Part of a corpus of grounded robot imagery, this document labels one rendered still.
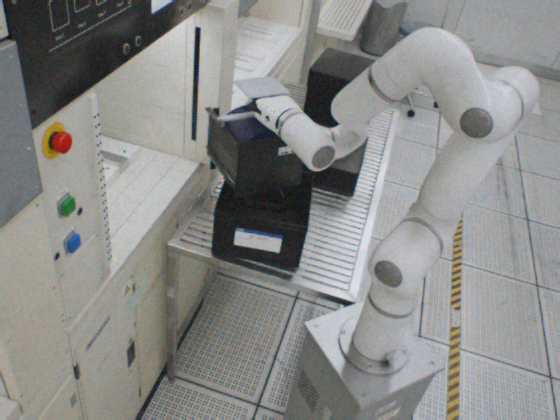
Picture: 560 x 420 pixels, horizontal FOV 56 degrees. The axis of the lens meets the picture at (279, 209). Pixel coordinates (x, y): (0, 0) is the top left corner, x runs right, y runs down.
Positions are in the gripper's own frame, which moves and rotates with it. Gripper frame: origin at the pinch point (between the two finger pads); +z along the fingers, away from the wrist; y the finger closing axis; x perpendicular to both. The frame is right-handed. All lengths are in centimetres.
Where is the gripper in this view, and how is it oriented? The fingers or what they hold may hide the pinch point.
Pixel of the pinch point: (261, 94)
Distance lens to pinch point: 143.6
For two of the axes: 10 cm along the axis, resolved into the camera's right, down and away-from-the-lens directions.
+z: -4.7, -6.0, 6.5
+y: 8.7, -2.1, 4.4
